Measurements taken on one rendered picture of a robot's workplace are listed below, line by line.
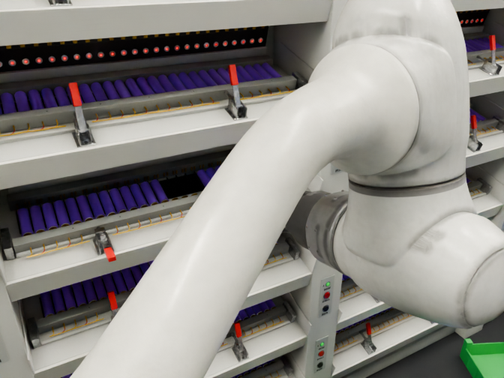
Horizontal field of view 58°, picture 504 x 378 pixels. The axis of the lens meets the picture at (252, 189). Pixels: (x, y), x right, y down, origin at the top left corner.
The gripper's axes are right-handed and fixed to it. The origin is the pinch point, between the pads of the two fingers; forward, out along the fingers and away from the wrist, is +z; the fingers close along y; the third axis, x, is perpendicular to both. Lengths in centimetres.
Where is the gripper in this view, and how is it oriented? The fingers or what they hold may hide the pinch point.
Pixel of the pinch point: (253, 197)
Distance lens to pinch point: 71.4
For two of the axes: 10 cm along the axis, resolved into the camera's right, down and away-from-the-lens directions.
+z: -4.6, -1.5, 8.7
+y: -8.8, 2.2, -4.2
